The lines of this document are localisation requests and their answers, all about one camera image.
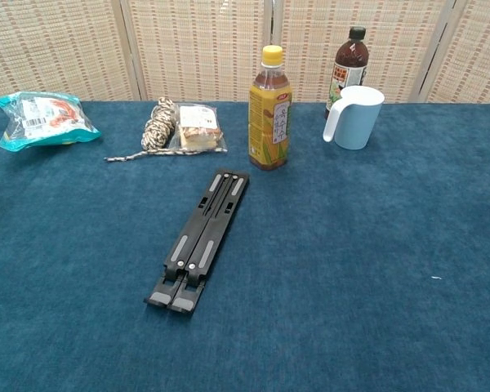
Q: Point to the bamboo folding screen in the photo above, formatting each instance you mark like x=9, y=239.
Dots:
x=196, y=49

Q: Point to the black folding laptop stand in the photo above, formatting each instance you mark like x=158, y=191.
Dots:
x=196, y=245

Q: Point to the bread in clear wrapper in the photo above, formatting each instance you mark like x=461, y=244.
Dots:
x=198, y=130

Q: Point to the blue table cloth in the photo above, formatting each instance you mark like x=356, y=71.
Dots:
x=85, y=265

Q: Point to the yellow tea bottle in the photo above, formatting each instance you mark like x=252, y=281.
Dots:
x=269, y=122

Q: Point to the dark sauce bottle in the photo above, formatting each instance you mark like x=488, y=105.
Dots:
x=349, y=69

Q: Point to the teal snack bag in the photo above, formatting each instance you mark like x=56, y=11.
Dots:
x=45, y=118

